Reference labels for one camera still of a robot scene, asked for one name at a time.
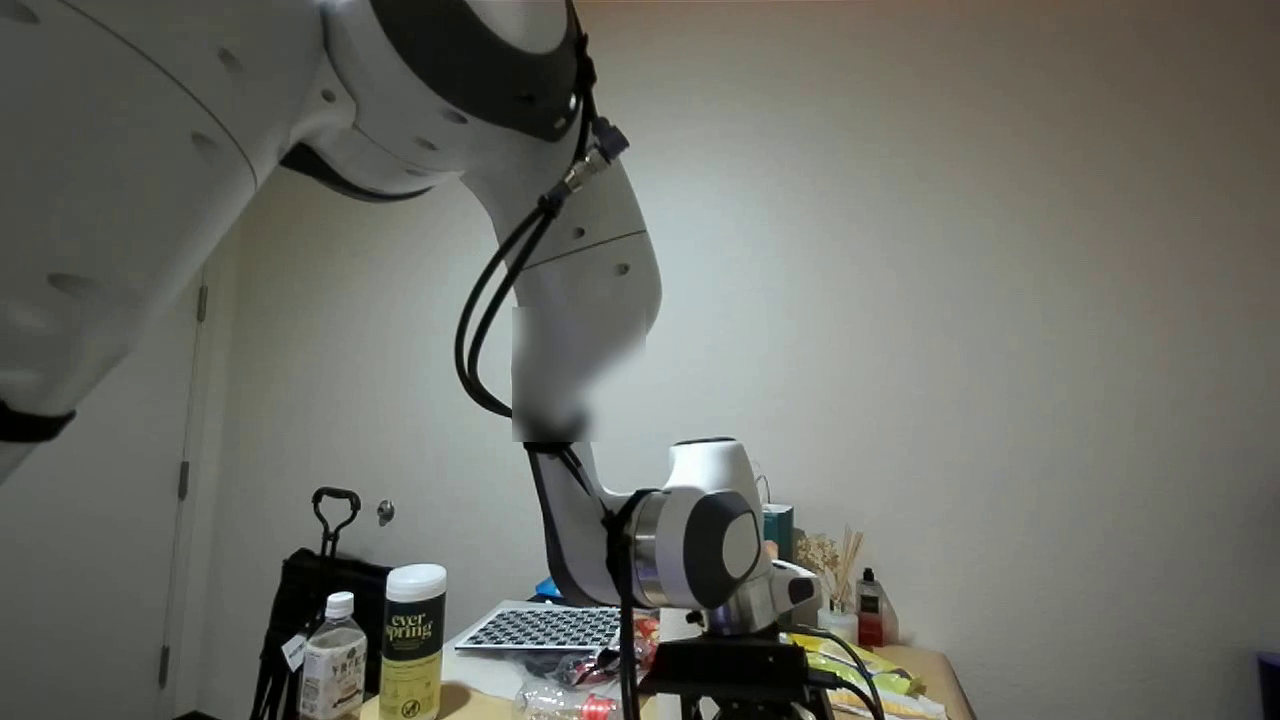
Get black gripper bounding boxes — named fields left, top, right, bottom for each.
left=670, top=689, right=811, bottom=720

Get clear plastic container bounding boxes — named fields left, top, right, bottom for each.
left=508, top=666, right=629, bottom=720

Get red snack packets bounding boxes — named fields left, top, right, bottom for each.
left=574, top=613, right=666, bottom=689

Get yellow green package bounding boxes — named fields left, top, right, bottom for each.
left=798, top=627, right=934, bottom=705

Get small red bottle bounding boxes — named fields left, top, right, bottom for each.
left=852, top=566, right=893, bottom=651

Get wooden reed sticks jar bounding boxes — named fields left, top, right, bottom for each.
left=798, top=525, right=871, bottom=643

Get teal gift bag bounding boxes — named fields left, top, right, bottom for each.
left=756, top=502, right=802, bottom=569

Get grid pattern tray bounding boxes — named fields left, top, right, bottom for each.
left=448, top=602, right=629, bottom=659

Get yellow canister with white lid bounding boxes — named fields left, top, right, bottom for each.
left=378, top=562, right=457, bottom=720

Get small clear bottle white cap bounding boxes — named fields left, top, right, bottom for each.
left=292, top=590, right=372, bottom=720

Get white door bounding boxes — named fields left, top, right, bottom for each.
left=0, top=279, right=213, bottom=720

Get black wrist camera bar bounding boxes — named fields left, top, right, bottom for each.
left=640, top=634, right=817, bottom=699

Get black bag with handle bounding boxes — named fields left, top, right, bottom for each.
left=247, top=483, right=397, bottom=720

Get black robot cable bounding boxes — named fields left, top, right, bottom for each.
left=448, top=76, right=893, bottom=720

